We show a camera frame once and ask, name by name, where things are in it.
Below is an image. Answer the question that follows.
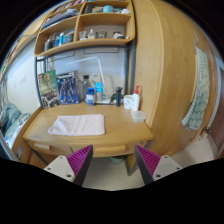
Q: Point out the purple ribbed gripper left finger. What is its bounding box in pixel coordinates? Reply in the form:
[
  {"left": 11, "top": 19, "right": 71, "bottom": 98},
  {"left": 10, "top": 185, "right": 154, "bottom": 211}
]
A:
[{"left": 44, "top": 145, "right": 93, "bottom": 186}]

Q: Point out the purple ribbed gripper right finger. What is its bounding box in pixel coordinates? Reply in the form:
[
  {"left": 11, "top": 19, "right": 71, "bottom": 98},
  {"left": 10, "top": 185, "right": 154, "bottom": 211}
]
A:
[{"left": 134, "top": 145, "right": 182, "bottom": 185}]

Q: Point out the pale pink towel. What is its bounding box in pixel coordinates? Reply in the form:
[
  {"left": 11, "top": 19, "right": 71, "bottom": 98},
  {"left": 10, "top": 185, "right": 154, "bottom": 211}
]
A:
[{"left": 48, "top": 114, "right": 105, "bottom": 137}]

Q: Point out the green checked hanging towel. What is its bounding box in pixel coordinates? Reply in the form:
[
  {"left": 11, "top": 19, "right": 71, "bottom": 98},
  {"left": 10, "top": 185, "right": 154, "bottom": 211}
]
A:
[{"left": 181, "top": 45, "right": 211, "bottom": 132}]

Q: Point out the wooden desk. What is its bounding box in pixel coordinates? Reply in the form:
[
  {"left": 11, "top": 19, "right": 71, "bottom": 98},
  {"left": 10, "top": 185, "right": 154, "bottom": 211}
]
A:
[{"left": 23, "top": 103, "right": 153, "bottom": 157}]

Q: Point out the clear plastic container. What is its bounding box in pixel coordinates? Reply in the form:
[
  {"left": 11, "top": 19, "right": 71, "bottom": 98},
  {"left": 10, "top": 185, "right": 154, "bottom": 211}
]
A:
[{"left": 131, "top": 111, "right": 146, "bottom": 123}]

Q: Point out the small blue white box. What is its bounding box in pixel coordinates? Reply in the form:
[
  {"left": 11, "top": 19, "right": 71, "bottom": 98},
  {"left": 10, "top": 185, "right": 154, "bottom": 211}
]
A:
[{"left": 86, "top": 87, "right": 95, "bottom": 106}]

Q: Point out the white desk lamp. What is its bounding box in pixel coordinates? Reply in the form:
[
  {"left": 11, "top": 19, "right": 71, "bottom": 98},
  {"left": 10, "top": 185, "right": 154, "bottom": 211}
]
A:
[{"left": 76, "top": 57, "right": 111, "bottom": 104}]

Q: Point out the white mug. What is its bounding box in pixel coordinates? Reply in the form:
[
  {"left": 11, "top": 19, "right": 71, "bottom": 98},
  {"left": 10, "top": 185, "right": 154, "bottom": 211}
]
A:
[{"left": 124, "top": 95, "right": 133, "bottom": 109}]

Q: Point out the bed with green bedding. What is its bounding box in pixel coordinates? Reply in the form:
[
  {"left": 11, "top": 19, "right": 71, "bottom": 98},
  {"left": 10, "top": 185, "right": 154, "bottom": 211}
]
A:
[{"left": 0, "top": 103, "right": 31, "bottom": 148}]

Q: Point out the light blue carton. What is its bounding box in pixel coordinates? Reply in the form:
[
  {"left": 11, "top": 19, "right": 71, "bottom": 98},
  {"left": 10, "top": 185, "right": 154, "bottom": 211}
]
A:
[{"left": 95, "top": 82, "right": 103, "bottom": 101}]

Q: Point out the blue model kit box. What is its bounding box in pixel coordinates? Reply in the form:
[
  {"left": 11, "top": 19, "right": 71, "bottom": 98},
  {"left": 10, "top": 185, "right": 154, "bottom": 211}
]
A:
[{"left": 56, "top": 72, "right": 79, "bottom": 104}]

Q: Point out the grey bottle on desk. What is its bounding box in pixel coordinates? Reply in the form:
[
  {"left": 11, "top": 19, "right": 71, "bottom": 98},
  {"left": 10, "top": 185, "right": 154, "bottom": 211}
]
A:
[{"left": 83, "top": 75, "right": 91, "bottom": 98}]

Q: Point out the black spray bottle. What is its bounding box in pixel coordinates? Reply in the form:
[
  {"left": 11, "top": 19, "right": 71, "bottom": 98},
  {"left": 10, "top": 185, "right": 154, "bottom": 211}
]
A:
[{"left": 116, "top": 86, "right": 123, "bottom": 107}]

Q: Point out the green model kit box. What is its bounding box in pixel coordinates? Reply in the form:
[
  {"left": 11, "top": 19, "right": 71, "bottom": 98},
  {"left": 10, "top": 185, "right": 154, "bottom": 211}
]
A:
[{"left": 38, "top": 70, "right": 60, "bottom": 108}]

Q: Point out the tall wooden wardrobe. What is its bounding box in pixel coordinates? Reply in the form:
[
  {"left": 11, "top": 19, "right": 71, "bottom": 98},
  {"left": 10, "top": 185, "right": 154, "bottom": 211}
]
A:
[{"left": 132, "top": 0, "right": 217, "bottom": 155}]

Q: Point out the teal bowl on shelf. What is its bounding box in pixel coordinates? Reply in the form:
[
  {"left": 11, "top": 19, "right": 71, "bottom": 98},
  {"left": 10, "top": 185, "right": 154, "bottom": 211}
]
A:
[{"left": 103, "top": 5, "right": 114, "bottom": 13}]

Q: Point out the wooden wall shelf unit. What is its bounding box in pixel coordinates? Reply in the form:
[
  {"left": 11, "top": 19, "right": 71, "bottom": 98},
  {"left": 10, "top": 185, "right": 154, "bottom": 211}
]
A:
[{"left": 34, "top": 0, "right": 135, "bottom": 57}]

